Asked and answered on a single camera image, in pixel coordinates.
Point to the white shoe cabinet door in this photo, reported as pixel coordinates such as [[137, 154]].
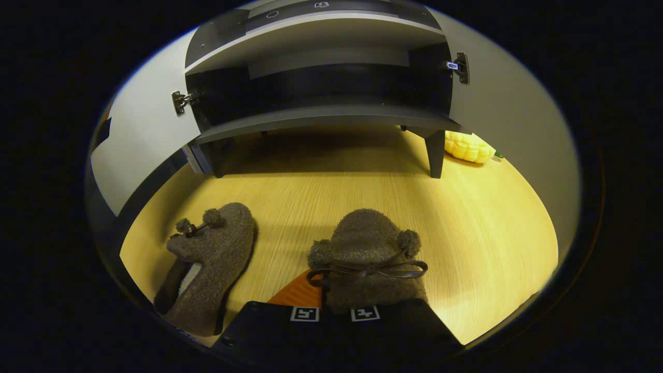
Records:
[[523, 124], [140, 134]]

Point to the brown fuzzy shoe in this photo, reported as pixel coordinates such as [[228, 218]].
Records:
[[217, 264], [365, 243]]

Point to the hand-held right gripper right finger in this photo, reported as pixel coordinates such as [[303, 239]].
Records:
[[393, 331]]

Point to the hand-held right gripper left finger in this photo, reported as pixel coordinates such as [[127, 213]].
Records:
[[269, 331]]

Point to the white shoe cabinet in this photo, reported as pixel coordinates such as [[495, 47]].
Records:
[[321, 93]]

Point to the yellow corn toy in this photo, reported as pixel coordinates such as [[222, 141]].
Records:
[[469, 147]]

